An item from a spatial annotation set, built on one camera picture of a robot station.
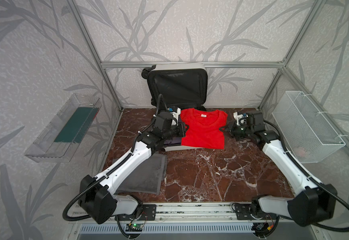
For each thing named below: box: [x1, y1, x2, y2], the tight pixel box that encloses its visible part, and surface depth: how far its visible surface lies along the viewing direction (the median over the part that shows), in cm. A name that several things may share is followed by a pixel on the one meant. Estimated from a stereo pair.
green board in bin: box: [54, 107, 100, 143], surface depth 67 cm
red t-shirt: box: [180, 108, 228, 150], surface depth 78 cm
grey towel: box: [116, 154, 168, 195], surface depth 84 cm
